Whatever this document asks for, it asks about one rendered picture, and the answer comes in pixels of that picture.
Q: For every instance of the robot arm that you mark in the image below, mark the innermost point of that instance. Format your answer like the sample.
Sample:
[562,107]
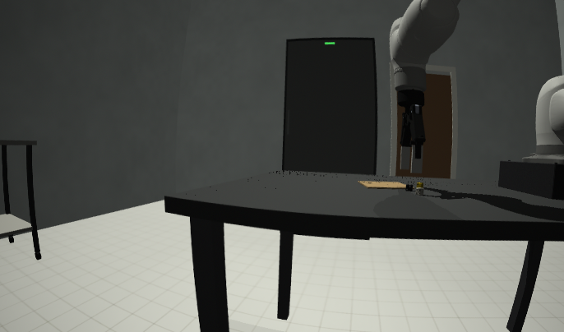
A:
[424,28]

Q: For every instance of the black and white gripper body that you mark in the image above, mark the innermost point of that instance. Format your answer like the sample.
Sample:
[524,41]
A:
[408,97]

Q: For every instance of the tan square mat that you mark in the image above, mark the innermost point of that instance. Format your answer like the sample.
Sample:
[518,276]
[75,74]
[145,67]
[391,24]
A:
[383,185]

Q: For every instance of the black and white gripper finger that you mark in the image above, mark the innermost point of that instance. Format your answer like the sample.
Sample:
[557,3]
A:
[418,135]
[405,144]

